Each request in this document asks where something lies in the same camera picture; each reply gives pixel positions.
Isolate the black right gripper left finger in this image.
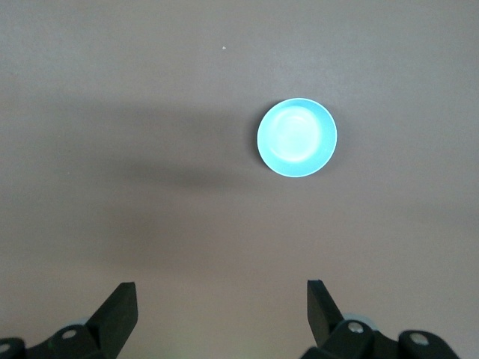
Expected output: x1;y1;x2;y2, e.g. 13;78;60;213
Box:
0;281;139;359

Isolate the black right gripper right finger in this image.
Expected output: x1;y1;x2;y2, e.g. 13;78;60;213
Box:
302;279;462;359

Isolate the blue bowl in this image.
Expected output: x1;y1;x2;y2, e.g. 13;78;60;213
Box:
256;97;339;179

